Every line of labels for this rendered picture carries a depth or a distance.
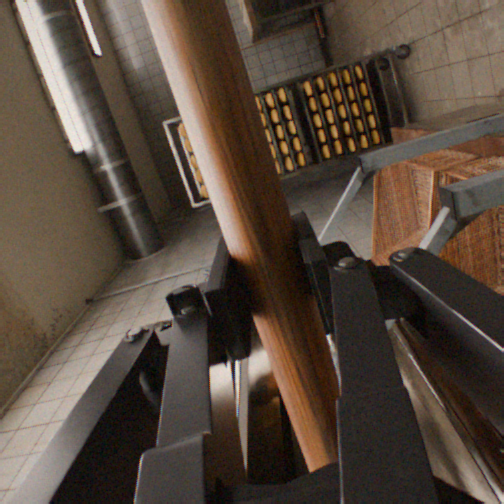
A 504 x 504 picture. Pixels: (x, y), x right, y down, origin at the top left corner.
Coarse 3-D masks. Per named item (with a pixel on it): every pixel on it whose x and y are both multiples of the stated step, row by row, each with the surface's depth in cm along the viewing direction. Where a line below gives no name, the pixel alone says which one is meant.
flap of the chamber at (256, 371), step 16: (256, 336) 130; (256, 352) 121; (256, 368) 113; (240, 384) 101; (256, 384) 105; (272, 384) 120; (240, 400) 95; (256, 400) 99; (272, 400) 111; (240, 416) 89; (256, 416) 93; (272, 416) 104; (240, 432) 84; (256, 432) 88; (272, 432) 98; (256, 448) 83; (272, 448) 92; (256, 464) 79; (272, 464) 87; (256, 480) 75; (272, 480) 82
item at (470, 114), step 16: (464, 112) 156; (480, 112) 144; (496, 112) 135; (400, 128) 161; (416, 128) 148; (432, 128) 142; (448, 128) 130; (464, 144) 111; (480, 144) 102; (496, 144) 95
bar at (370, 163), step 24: (480, 120) 95; (408, 144) 95; (432, 144) 95; (456, 144) 95; (360, 168) 98; (456, 192) 50; (480, 192) 50; (336, 216) 102; (456, 216) 51; (432, 240) 54; (336, 360) 60
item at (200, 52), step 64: (192, 0) 12; (192, 64) 13; (192, 128) 14; (256, 128) 14; (256, 192) 14; (256, 256) 15; (256, 320) 17; (320, 320) 17; (320, 384) 17; (320, 448) 19
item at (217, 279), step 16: (224, 240) 19; (224, 256) 16; (224, 272) 15; (208, 288) 13; (224, 288) 13; (240, 288) 17; (208, 304) 13; (224, 304) 13; (240, 304) 15; (224, 320) 13; (240, 320) 14; (224, 336) 14; (240, 336) 14; (240, 352) 14
